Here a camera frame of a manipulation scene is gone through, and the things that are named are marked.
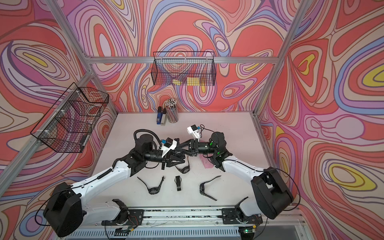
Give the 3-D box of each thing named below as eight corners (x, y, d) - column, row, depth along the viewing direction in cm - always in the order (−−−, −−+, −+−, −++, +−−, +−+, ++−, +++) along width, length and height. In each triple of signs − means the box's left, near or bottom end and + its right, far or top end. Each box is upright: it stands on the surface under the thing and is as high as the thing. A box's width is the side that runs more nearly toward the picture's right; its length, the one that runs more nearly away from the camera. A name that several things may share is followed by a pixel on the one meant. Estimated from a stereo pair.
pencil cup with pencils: (168, 123, 116) (164, 105, 101) (169, 116, 121) (165, 98, 106) (178, 123, 116) (176, 105, 101) (178, 116, 121) (177, 98, 106)
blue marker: (157, 124, 114) (156, 120, 111) (159, 110, 124) (158, 106, 121) (161, 124, 114) (160, 120, 111) (162, 110, 124) (161, 106, 121)
